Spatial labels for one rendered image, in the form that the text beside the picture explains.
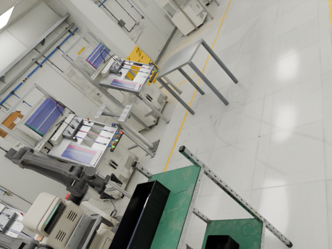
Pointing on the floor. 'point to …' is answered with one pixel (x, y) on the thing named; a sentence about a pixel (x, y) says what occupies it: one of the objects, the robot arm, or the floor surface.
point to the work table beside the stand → (173, 64)
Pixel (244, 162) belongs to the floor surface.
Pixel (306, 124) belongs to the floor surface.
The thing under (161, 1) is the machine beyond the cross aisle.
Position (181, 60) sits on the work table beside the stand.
